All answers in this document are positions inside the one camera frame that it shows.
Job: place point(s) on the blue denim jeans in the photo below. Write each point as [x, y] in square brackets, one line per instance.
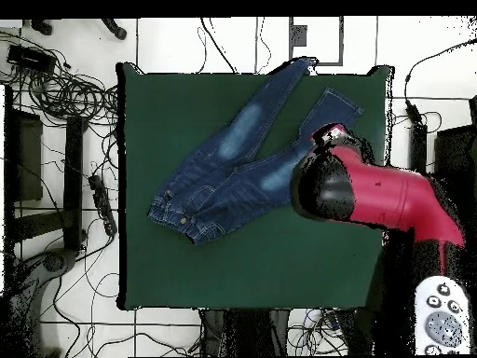
[223, 179]

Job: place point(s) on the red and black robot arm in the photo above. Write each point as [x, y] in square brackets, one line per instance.
[391, 194]

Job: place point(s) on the black power adapter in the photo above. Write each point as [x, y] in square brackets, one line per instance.
[413, 112]

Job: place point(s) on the black upright bar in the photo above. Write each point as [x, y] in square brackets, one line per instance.
[418, 149]

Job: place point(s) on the black cabinet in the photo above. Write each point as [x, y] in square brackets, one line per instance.
[456, 149]

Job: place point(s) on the dark green table cloth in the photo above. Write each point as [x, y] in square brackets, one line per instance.
[223, 268]

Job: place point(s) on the black metal column stand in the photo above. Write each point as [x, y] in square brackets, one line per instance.
[246, 332]

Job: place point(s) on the black power strip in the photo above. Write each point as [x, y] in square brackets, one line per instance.
[102, 203]

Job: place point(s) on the black stand foot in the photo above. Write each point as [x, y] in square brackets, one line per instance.
[41, 27]
[113, 29]

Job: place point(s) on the black electronics box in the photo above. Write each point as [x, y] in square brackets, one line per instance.
[29, 57]

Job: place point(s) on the grey chair base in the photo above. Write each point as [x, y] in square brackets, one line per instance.
[33, 283]

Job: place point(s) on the grey square frame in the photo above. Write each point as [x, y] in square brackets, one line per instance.
[298, 35]

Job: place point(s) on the black frame stand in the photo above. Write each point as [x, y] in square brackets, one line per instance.
[73, 179]

